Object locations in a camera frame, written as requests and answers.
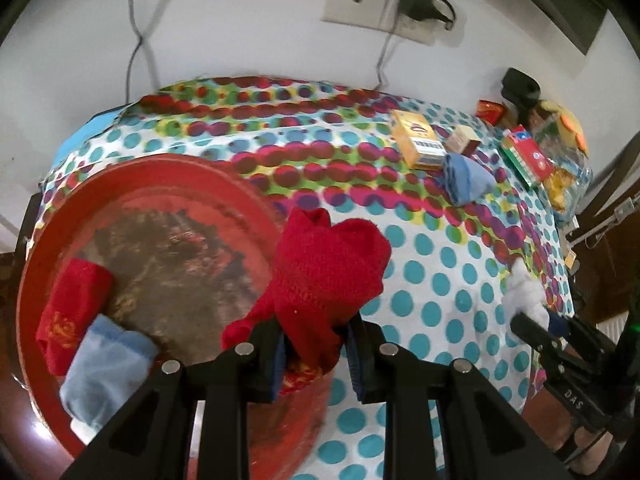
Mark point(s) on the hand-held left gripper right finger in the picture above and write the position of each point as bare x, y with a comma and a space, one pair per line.
357, 360

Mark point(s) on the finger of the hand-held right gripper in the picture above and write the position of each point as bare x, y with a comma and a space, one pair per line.
565, 326
535, 332

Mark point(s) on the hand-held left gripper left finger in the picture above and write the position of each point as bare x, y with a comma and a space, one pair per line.
274, 360

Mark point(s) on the white sock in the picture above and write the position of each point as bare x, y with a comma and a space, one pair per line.
525, 295

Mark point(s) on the red sock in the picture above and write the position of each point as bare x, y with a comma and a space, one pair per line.
70, 305
325, 270

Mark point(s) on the round red tray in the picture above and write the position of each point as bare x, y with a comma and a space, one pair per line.
165, 255

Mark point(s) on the light blue sock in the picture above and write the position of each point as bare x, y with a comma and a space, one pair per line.
105, 370

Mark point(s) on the red and green box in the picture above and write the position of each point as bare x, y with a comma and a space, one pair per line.
525, 157

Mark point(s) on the cream and brown box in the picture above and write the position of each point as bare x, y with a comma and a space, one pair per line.
461, 139

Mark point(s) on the yellow carton box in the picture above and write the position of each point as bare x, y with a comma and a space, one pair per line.
415, 137

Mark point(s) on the polka dot tablecloth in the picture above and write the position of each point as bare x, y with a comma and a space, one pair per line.
440, 270

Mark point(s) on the yellow snack bag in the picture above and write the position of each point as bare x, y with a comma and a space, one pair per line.
560, 190

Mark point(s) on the clear plastic snack bag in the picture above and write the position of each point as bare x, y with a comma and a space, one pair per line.
570, 180

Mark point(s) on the yellow plush duck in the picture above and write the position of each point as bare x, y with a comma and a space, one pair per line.
570, 127

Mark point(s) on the red snack packet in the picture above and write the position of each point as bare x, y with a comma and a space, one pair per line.
490, 110

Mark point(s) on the dark wooden side table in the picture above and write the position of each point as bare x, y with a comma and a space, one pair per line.
27, 230

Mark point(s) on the blue sheet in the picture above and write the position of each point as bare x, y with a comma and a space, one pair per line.
95, 127

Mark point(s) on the black curved television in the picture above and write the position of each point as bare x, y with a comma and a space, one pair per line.
575, 15

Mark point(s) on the white wall socket plate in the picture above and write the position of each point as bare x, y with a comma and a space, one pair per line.
350, 7

